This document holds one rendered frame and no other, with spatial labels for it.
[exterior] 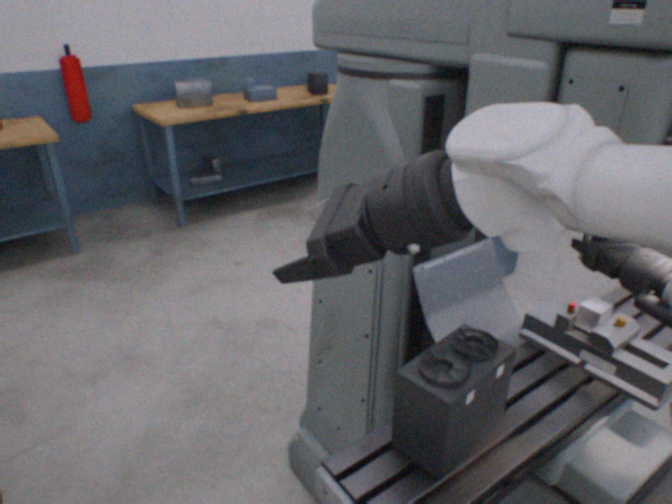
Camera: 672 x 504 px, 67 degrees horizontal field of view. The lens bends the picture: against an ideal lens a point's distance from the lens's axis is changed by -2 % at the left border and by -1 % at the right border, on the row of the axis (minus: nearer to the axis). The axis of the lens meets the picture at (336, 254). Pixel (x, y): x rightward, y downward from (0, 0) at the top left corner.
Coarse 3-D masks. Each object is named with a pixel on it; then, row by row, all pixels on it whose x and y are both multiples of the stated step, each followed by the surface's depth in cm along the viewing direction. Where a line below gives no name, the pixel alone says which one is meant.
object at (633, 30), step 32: (512, 0) 94; (544, 0) 89; (576, 0) 85; (608, 0) 81; (640, 0) 77; (512, 32) 96; (544, 32) 91; (576, 32) 86; (608, 32) 82; (640, 32) 78
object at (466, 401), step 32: (448, 352) 94; (480, 352) 94; (512, 352) 97; (416, 384) 89; (448, 384) 87; (480, 384) 90; (416, 416) 92; (448, 416) 86; (480, 416) 96; (416, 448) 95; (448, 448) 90
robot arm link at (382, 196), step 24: (336, 192) 57; (360, 192) 54; (384, 192) 48; (336, 216) 54; (360, 216) 50; (384, 216) 48; (408, 216) 46; (312, 240) 52; (336, 240) 52; (360, 240) 50; (384, 240) 49; (408, 240) 48; (312, 264) 52; (336, 264) 52; (360, 264) 53
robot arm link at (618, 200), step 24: (600, 168) 33; (624, 168) 32; (648, 168) 31; (600, 192) 33; (624, 192) 31; (648, 192) 30; (600, 216) 33; (624, 216) 32; (648, 216) 30; (624, 240) 34; (648, 240) 31
